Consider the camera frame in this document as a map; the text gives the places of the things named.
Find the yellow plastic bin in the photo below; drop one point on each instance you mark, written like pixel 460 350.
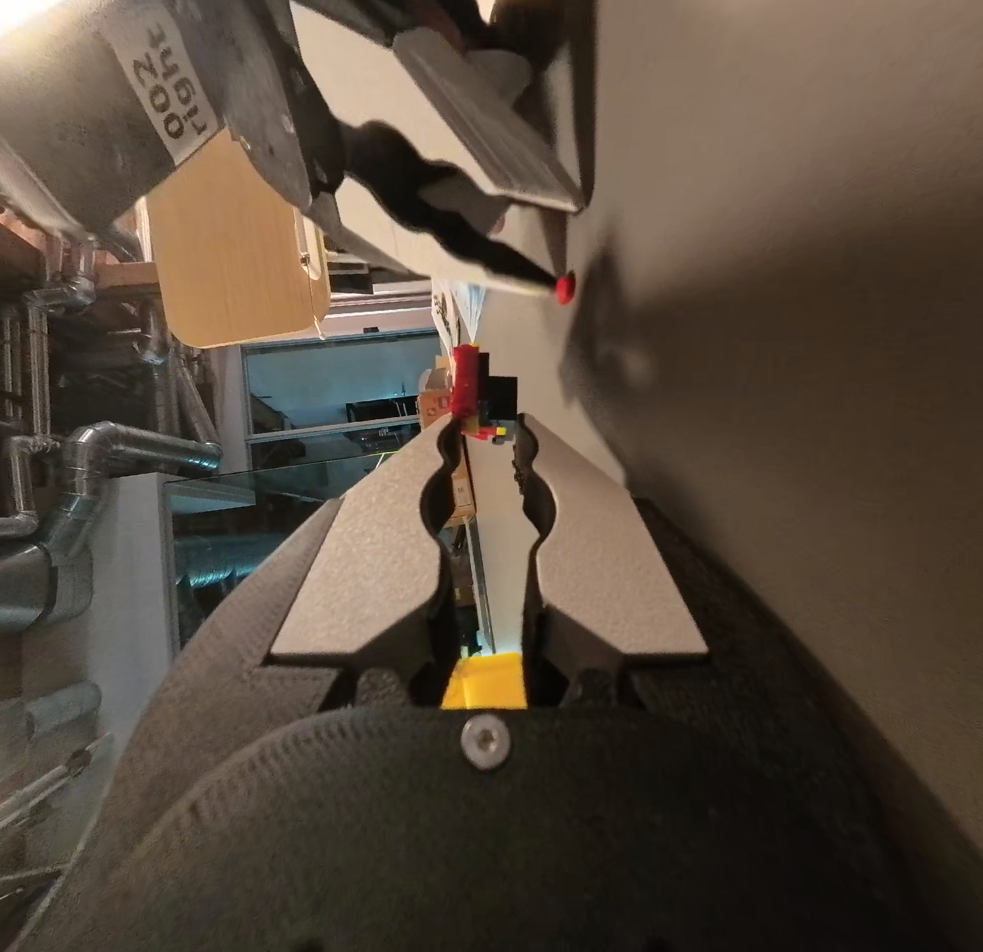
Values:
pixel 484 683

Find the small red lego piece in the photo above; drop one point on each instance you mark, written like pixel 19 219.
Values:
pixel 566 288

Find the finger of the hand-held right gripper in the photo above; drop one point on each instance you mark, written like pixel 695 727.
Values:
pixel 476 123
pixel 376 230

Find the colourful cardboard lego box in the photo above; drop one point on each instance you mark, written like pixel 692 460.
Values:
pixel 441 407

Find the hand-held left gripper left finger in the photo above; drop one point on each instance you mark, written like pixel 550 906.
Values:
pixel 361 583

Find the silver ventilation ducts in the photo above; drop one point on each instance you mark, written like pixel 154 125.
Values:
pixel 77 507

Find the red yellow lego body assembly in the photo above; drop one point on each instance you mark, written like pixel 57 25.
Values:
pixel 465 384

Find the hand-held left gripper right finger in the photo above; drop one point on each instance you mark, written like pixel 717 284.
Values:
pixel 614 583

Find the closed lego instruction booklet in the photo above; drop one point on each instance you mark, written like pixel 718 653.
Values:
pixel 461 307

